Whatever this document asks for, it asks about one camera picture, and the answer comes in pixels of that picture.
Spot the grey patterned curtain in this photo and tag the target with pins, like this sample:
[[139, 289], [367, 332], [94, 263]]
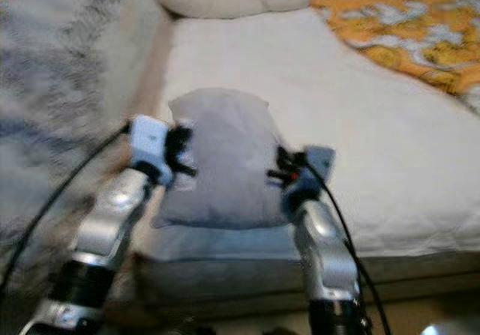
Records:
[[75, 73]]

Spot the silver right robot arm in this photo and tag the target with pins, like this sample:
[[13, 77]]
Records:
[[334, 260]]

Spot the grey lettered pillow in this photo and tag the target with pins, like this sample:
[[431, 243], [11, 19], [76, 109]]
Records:
[[229, 155]]

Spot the white bed sheet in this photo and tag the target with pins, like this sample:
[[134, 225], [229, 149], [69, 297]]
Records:
[[360, 118]]

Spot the beige bed frame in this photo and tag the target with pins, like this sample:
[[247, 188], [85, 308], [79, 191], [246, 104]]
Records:
[[240, 275]]

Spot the orange cartoon print blanket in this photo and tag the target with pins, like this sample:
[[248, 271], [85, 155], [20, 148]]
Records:
[[412, 39]]

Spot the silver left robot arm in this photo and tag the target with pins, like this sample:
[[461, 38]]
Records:
[[105, 230]]

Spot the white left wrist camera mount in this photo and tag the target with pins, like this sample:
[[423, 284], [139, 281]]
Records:
[[148, 140]]

